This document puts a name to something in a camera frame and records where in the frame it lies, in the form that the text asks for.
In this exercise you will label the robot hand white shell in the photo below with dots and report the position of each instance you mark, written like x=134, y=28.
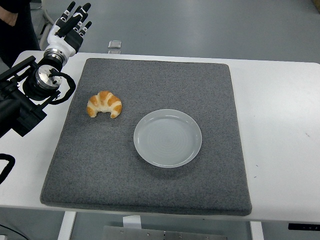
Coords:
x=60, y=43

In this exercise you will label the golden croissant bread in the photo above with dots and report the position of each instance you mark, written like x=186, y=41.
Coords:
x=107, y=101

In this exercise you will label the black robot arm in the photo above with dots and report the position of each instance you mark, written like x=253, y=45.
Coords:
x=22, y=110

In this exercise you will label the white round plate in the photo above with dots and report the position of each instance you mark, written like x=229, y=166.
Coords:
x=167, y=138

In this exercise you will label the person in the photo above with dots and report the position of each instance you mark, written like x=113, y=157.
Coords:
x=17, y=42

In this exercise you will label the large metal floor socket cover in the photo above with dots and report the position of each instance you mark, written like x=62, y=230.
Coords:
x=115, y=44

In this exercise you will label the grey felt mat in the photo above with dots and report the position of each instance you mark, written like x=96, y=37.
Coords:
x=150, y=185

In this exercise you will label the white table leg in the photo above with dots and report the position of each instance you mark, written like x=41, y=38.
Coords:
x=256, y=231
x=66, y=226

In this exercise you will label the black table control panel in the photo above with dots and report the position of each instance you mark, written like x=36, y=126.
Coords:
x=303, y=226

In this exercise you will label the white frame chair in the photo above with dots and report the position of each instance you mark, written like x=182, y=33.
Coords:
x=46, y=27

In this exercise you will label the white bracket under table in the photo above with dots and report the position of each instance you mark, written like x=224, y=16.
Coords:
x=131, y=222

